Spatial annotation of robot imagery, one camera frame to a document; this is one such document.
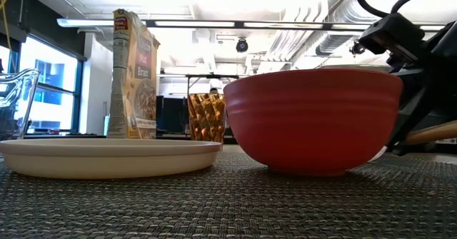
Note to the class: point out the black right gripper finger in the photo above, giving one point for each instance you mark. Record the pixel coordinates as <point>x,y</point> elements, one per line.
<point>403,150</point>
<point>425,107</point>

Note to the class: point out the raisin nut bran cereal box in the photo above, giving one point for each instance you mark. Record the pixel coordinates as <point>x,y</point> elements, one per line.
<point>135,89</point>

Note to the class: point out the long ceiling light bar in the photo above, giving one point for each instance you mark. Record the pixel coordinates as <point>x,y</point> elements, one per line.
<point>278,24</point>

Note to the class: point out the black ceiling spotlight cluster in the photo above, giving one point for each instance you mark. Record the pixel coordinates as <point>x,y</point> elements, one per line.
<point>356,48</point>

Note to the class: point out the red bowl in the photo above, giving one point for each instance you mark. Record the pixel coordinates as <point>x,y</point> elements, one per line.
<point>314,125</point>

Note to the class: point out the person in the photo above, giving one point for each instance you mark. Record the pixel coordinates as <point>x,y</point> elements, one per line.
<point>214,90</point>

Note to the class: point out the black background monitor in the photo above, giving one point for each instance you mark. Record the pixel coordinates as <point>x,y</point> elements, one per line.
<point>173,116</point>

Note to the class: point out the amber faceted plastic cup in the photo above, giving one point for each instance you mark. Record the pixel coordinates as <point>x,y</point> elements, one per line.
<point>207,119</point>

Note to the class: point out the large window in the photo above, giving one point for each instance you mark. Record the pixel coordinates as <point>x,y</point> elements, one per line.
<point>50,89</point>

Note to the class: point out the dark woven placemat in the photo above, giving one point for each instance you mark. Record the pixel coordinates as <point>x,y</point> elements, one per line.
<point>228,203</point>

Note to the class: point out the white round plate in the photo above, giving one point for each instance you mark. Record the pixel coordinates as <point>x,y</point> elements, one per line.
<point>107,157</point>

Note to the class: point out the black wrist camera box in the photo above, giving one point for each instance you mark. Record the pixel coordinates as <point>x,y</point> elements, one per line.
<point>392,35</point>

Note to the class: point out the round black ceiling camera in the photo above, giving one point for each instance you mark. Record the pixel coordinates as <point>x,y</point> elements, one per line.
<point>242,45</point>

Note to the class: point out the black background table frame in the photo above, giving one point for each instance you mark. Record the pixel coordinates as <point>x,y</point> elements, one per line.
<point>214,76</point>

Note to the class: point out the silver ceiling air duct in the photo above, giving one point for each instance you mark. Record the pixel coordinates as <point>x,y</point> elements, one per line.
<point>335,35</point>

